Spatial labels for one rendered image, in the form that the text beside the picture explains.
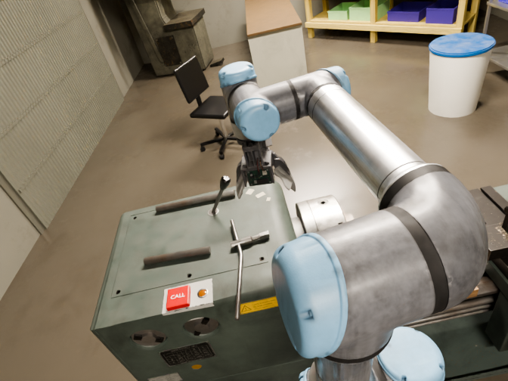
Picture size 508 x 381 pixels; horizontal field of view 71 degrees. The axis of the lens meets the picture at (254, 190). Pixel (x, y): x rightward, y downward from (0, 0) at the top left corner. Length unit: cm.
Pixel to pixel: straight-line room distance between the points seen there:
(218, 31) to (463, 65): 489
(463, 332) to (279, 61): 415
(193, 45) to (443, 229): 613
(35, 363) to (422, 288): 277
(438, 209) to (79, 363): 256
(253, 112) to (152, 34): 601
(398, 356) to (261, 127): 48
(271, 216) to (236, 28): 657
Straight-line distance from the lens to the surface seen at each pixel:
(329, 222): 110
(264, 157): 83
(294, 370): 132
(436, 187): 42
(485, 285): 147
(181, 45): 646
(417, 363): 76
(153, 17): 650
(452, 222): 39
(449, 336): 171
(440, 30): 567
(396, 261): 35
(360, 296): 34
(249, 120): 62
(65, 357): 285
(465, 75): 387
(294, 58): 515
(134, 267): 114
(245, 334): 109
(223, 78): 73
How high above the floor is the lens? 201
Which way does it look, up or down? 38 degrees down
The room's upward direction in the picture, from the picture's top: 15 degrees counter-clockwise
